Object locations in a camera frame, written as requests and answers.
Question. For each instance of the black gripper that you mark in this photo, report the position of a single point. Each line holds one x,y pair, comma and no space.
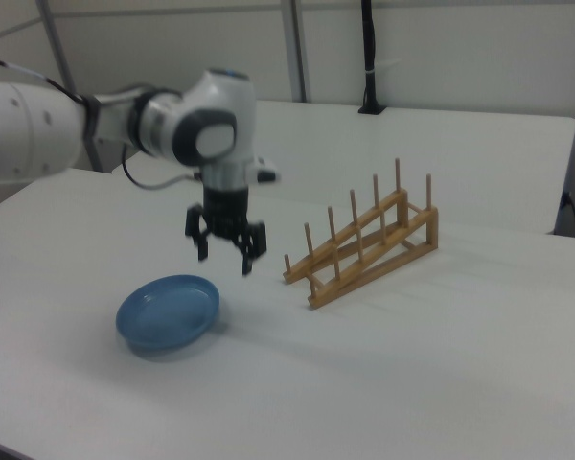
226,213

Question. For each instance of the blue round plate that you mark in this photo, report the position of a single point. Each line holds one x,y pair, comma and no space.
167,314

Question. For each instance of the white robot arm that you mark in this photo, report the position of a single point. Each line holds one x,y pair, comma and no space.
29,129

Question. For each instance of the wooden plate rack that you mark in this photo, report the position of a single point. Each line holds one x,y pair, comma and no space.
364,249

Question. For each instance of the grey partition post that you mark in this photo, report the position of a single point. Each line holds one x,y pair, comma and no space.
297,48

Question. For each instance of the black camera pole with base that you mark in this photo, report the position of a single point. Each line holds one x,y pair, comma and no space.
370,62

